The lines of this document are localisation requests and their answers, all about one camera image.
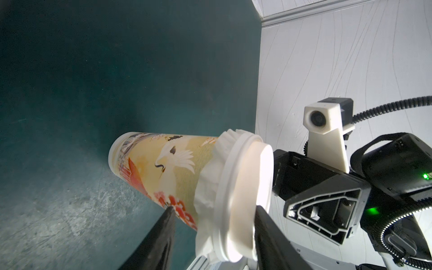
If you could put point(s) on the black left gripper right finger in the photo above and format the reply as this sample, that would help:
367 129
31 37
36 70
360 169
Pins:
273 249

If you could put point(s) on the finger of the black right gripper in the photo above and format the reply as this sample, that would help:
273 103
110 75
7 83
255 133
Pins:
332 208

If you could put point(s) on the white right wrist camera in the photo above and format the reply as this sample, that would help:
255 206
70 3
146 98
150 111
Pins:
329 122

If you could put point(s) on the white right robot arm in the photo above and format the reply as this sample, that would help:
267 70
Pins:
389 222

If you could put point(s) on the printed milk tea cup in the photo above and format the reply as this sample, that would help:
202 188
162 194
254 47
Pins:
163 167

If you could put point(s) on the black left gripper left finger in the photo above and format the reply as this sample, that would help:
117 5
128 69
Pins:
155 251

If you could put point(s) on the white plastic cup lid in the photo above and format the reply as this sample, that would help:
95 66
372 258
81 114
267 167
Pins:
245 183

